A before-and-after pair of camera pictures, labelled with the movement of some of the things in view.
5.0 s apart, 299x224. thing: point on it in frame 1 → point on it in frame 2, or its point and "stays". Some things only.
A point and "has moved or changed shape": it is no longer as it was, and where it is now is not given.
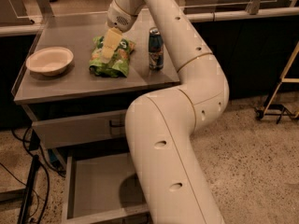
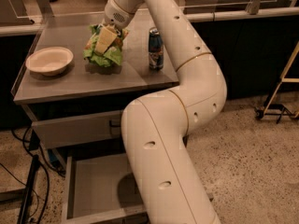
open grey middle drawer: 104,189 stays
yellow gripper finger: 111,43 → 104,40
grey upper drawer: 81,129 stays
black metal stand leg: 23,216 stays
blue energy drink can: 155,49 stays
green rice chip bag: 119,64 has moved or changed shape
